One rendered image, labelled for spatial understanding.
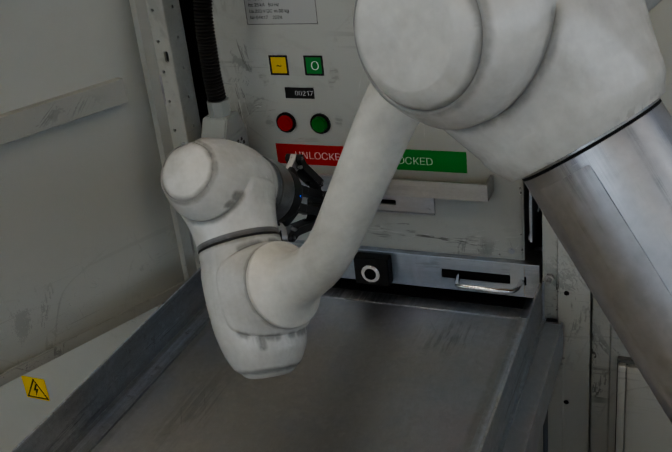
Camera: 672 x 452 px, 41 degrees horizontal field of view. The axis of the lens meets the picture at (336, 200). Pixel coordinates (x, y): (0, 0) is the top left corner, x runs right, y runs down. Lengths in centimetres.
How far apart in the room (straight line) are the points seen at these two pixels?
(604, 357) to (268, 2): 74
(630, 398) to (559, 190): 91
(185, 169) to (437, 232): 54
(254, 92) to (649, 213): 98
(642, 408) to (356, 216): 69
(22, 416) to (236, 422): 90
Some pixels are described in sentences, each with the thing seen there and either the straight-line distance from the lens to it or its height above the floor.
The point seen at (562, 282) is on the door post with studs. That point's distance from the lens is 138.
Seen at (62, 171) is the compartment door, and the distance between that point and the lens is 146.
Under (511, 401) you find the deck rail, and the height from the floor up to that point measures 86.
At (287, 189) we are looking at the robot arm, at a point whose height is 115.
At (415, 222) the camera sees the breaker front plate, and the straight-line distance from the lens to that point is 144.
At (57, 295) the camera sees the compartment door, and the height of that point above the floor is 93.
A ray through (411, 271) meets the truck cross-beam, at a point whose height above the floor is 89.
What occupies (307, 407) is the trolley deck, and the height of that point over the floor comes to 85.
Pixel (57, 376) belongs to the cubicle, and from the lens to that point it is 195.
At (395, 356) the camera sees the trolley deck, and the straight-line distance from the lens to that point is 135.
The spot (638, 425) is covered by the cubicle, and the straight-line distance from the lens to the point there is 148.
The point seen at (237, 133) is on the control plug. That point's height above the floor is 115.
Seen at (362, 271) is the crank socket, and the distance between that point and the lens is 147.
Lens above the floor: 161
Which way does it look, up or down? 24 degrees down
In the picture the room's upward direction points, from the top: 6 degrees counter-clockwise
